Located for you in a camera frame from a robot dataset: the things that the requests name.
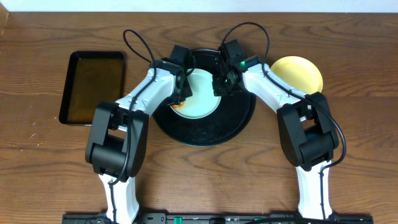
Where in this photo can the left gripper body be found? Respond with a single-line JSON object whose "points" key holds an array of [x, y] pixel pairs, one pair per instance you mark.
{"points": [[184, 90]]}

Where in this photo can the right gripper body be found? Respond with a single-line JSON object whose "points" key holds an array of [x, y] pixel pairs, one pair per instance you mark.
{"points": [[223, 86]]}

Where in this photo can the orange green scrub sponge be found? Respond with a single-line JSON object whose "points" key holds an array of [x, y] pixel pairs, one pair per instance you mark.
{"points": [[175, 106]]}

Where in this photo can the light blue plate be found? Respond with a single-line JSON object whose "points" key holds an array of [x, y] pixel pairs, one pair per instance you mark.
{"points": [[203, 101]]}

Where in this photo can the yellow plate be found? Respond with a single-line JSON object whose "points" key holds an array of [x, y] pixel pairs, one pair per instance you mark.
{"points": [[300, 73]]}

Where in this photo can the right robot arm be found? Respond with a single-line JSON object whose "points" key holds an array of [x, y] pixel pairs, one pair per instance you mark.
{"points": [[308, 134]]}

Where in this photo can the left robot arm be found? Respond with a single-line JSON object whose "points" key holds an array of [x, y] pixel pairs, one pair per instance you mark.
{"points": [[118, 136]]}

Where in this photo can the black round tray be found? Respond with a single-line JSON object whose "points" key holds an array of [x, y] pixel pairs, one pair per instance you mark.
{"points": [[228, 120]]}

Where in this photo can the black rectangular water tray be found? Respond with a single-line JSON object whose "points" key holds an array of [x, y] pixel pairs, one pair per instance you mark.
{"points": [[92, 77]]}

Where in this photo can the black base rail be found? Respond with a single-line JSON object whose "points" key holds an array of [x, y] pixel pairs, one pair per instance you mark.
{"points": [[163, 218]]}

